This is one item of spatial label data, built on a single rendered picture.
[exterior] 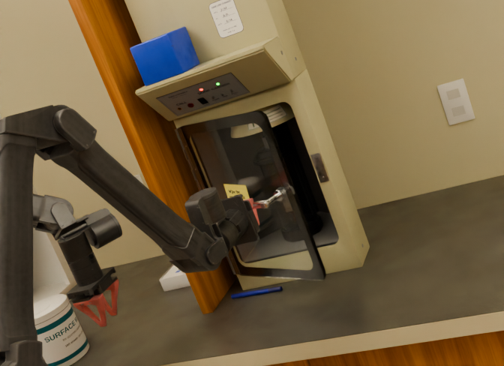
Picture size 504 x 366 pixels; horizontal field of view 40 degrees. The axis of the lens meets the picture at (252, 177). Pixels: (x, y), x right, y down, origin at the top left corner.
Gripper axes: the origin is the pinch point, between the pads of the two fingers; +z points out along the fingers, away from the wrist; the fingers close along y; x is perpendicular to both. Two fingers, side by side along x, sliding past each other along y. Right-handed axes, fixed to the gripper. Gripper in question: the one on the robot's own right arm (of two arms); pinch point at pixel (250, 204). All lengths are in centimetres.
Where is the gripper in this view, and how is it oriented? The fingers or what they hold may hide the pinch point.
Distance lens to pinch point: 151.7
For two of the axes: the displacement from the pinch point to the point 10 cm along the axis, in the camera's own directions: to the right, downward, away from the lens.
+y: -3.6, -9.1, -2.3
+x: -8.7, 2.4, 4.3
